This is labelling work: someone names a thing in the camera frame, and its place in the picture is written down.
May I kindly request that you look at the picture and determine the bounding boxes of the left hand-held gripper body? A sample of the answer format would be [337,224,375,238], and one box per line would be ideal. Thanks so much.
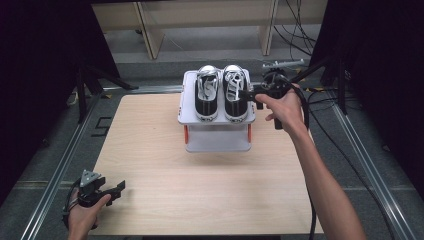
[77,169,108,209]

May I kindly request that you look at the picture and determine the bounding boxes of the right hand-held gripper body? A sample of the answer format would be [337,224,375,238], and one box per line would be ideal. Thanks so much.
[251,68,301,131]

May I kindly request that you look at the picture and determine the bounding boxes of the black and white canvas sneaker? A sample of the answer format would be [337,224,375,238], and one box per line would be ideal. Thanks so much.
[194,64,223,123]
[222,64,250,124]

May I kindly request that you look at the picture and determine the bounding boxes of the grey shoe rack orange posts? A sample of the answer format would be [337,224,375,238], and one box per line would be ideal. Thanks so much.
[176,69,257,154]

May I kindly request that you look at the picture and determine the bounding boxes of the person's right hand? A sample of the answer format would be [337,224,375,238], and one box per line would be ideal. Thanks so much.
[254,83,310,136]

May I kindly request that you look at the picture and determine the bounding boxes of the person's left hand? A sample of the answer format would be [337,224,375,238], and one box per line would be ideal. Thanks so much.
[67,193,112,236]

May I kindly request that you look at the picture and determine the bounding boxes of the black metal stand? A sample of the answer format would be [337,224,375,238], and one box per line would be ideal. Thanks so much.
[73,59,140,125]
[289,55,352,116]

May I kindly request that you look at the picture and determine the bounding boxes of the light wooden furniture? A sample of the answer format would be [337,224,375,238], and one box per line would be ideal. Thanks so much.
[91,0,330,61]

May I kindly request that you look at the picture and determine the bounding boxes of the dark curtain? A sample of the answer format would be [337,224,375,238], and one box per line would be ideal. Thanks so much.
[0,0,122,208]
[309,0,424,193]

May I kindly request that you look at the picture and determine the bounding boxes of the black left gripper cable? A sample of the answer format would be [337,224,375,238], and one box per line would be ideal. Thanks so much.
[61,179,83,232]

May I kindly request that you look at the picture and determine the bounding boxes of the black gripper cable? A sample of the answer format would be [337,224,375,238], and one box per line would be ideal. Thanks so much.
[289,82,318,240]
[61,179,83,232]

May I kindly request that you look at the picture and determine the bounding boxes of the metal floor rail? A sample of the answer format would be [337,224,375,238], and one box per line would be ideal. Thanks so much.
[329,102,418,240]
[19,92,103,240]

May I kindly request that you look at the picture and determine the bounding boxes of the black floor cables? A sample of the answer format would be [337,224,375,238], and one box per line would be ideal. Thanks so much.
[272,0,318,58]

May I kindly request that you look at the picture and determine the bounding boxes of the long black floor cable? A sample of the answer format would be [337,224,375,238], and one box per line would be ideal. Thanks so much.
[307,89,398,240]

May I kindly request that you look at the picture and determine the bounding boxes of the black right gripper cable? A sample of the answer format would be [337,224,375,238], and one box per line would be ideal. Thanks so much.
[289,82,318,240]

